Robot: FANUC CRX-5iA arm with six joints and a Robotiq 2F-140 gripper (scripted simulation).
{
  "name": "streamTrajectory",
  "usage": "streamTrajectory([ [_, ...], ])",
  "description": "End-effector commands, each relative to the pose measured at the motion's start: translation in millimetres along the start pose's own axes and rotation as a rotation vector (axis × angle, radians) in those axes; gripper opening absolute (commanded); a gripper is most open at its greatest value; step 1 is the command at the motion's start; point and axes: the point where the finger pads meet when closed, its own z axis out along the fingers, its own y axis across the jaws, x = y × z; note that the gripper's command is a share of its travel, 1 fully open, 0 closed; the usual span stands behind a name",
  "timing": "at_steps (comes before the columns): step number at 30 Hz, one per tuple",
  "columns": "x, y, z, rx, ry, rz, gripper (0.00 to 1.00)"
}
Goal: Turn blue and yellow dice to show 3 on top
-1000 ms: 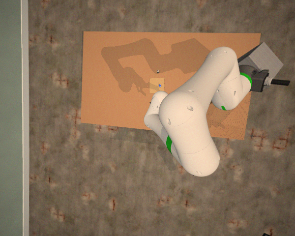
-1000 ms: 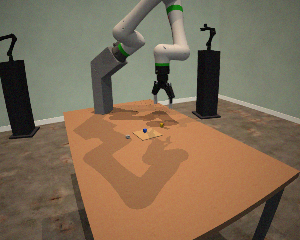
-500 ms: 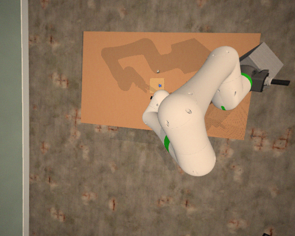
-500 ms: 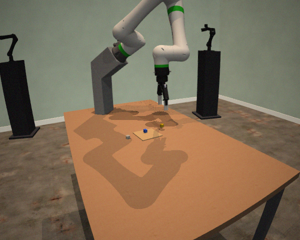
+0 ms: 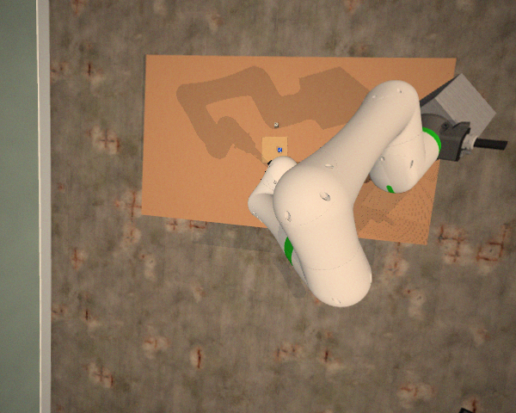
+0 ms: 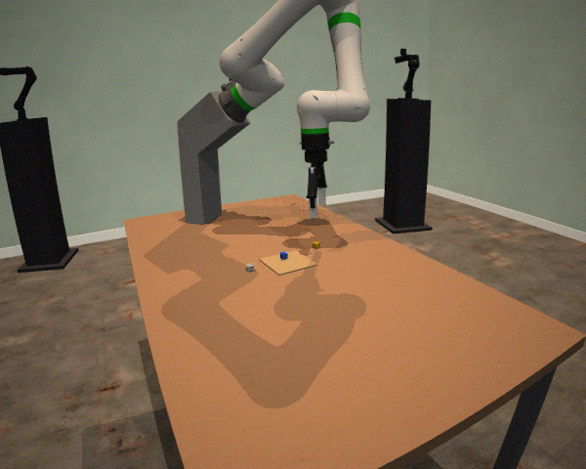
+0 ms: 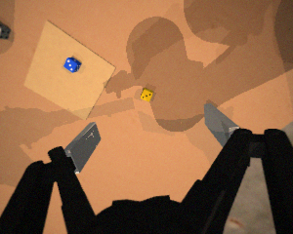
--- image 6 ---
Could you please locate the tan square mat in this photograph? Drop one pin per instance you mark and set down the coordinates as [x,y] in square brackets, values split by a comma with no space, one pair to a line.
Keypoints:
[295,262]

